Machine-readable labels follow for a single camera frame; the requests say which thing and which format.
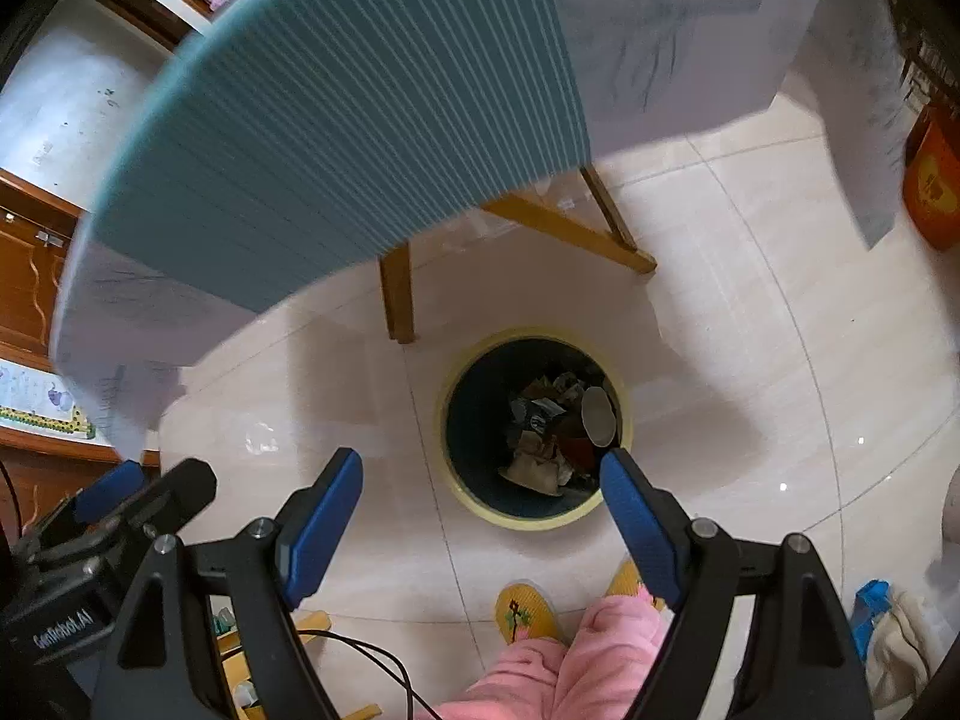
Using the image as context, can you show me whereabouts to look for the orange bucket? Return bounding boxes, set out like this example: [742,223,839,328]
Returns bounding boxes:
[900,109,960,252]

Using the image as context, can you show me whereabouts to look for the pale blue printed tablecloth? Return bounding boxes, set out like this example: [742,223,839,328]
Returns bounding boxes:
[49,0,908,466]

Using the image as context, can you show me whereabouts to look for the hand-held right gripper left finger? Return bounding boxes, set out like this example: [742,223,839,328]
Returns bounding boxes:
[90,446,366,720]

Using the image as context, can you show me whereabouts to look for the black waste bin yellow rim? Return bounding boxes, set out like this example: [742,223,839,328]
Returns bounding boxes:
[437,328,633,533]

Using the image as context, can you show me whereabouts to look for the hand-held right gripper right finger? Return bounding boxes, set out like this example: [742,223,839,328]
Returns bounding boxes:
[598,448,877,720]

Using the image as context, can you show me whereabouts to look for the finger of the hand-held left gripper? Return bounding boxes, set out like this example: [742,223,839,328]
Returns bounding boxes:
[71,459,151,526]
[137,457,218,541]

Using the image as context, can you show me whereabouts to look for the brown wooden door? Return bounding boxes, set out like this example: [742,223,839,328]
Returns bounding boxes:
[0,169,83,353]

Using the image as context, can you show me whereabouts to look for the blue bag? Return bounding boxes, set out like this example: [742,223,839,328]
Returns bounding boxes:
[853,579,893,650]

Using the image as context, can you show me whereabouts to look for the brown wooden cabinet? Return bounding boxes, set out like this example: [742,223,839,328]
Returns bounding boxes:
[0,427,162,533]

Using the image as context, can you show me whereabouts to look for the black cable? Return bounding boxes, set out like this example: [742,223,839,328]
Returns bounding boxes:
[296,628,417,720]

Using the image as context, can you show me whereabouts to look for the pink fleece pants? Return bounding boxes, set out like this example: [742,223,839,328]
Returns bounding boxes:
[435,592,680,720]

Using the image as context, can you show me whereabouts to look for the cream cloth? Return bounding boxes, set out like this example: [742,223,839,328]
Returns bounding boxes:
[862,589,935,706]

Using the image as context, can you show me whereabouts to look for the wooden table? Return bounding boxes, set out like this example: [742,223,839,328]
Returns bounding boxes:
[379,163,659,344]

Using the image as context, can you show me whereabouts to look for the grey checked paper cup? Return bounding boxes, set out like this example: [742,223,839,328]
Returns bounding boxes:
[581,386,617,449]

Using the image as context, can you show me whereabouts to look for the yellow embroidered slipper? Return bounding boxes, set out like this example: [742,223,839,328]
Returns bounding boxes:
[495,579,562,646]
[606,559,665,612]

